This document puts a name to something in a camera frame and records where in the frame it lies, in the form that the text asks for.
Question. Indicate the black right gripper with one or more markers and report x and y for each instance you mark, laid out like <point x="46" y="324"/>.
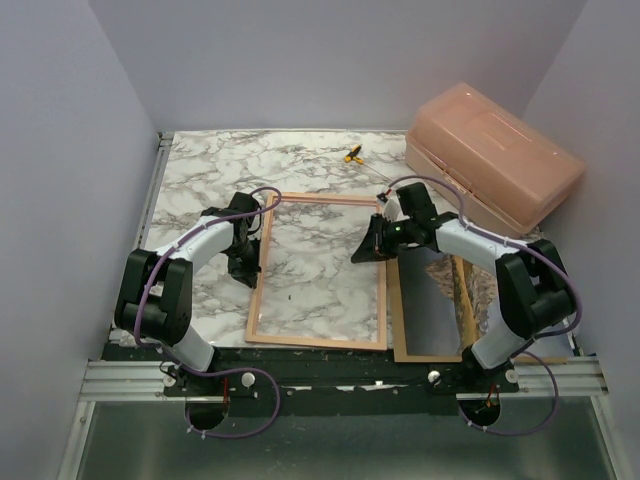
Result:
<point x="373" y="246"/>

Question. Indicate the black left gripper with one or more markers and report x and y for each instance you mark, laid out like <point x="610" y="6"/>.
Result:
<point x="248" y="274"/>

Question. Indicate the landscape photo print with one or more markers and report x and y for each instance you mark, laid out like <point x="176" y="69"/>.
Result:
<point x="435" y="300"/>

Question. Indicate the pink wooden picture frame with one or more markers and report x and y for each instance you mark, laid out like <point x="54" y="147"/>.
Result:
<point x="317" y="270"/>

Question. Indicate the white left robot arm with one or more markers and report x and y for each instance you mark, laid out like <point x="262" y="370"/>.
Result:
<point x="155" y="298"/>

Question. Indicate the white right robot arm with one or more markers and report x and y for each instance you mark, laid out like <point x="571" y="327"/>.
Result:
<point x="534" y="291"/>

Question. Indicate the pink translucent plastic box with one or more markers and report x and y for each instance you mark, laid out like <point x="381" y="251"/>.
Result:
<point x="511" y="176"/>

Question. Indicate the brown frame backing board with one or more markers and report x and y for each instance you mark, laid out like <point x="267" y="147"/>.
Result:
<point x="400" y="310"/>

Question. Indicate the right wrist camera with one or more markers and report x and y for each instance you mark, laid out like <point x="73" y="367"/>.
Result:
<point x="388" y="207"/>

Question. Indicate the yellow black T-handle hex key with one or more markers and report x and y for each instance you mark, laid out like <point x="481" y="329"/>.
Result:
<point x="352" y="156"/>

